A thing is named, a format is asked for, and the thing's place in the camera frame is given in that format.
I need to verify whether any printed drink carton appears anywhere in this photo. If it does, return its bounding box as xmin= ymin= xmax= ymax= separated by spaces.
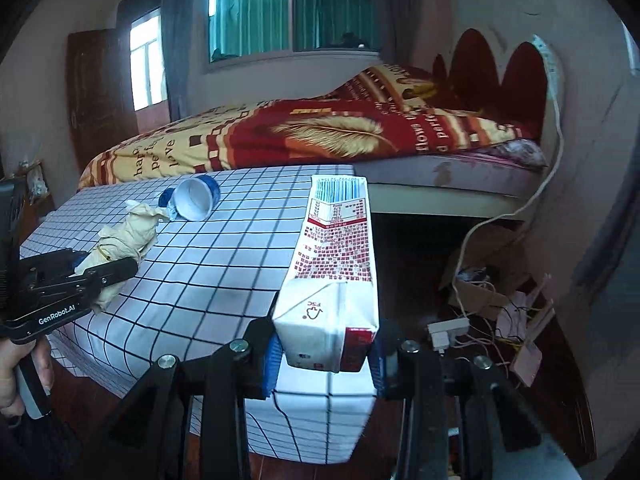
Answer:
xmin=271 ymin=175 xmax=379 ymax=374

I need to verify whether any bed with red headboard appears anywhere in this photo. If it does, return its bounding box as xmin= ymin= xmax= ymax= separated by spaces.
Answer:
xmin=77 ymin=27 xmax=568 ymax=222

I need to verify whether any white power strip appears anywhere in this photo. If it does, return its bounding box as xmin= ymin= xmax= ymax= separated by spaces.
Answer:
xmin=426 ymin=317 xmax=472 ymax=355

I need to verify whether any cardboard box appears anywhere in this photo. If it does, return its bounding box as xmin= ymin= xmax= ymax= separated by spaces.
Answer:
xmin=439 ymin=224 xmax=532 ymax=317

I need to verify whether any white grid tablecloth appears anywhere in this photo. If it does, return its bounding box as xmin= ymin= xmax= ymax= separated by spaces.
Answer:
xmin=20 ymin=164 xmax=378 ymax=465

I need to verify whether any floral pillow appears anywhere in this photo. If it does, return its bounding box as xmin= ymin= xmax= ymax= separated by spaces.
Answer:
xmin=489 ymin=139 xmax=549 ymax=169

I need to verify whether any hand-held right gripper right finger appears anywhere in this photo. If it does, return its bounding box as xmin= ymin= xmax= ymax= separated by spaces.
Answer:
xmin=369 ymin=321 xmax=583 ymax=480

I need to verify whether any blue paper cup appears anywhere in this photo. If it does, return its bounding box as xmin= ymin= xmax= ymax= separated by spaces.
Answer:
xmin=160 ymin=175 xmax=221 ymax=222

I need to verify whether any grey curtain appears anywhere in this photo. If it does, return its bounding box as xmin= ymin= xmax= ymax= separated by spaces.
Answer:
xmin=159 ymin=0 xmax=212 ymax=122
xmin=372 ymin=0 xmax=452 ymax=70

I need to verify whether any long white cable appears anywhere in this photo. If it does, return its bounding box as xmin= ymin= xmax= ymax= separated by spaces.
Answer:
xmin=451 ymin=57 xmax=567 ymax=317

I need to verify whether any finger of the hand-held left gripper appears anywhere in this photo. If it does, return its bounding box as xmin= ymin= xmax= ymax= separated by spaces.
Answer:
xmin=20 ymin=249 xmax=90 ymax=283
xmin=59 ymin=256 xmax=139 ymax=314

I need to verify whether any large window green curtain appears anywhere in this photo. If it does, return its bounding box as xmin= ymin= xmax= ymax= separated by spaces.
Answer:
xmin=206 ymin=0 xmax=382 ymax=64

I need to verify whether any red yellow printed blanket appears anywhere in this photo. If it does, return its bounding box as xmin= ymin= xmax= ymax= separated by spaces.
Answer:
xmin=77 ymin=64 xmax=533 ymax=192

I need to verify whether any person's left hand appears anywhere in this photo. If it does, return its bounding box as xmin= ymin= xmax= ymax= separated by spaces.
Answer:
xmin=0 ymin=334 xmax=55 ymax=418

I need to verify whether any white router with antennas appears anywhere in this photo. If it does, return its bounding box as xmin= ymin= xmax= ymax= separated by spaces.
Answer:
xmin=509 ymin=274 xmax=557 ymax=387

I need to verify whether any tangle of thin cables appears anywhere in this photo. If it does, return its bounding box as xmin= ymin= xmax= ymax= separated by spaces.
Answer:
xmin=450 ymin=280 xmax=536 ymax=366

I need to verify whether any yellowish rag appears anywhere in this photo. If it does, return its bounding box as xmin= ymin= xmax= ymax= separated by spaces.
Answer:
xmin=82 ymin=201 xmax=172 ymax=313

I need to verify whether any wooden door with window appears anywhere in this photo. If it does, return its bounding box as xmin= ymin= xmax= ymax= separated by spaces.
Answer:
xmin=66 ymin=15 xmax=173 ymax=172

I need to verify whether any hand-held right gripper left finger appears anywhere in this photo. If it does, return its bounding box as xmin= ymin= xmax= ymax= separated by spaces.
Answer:
xmin=95 ymin=317 xmax=284 ymax=480

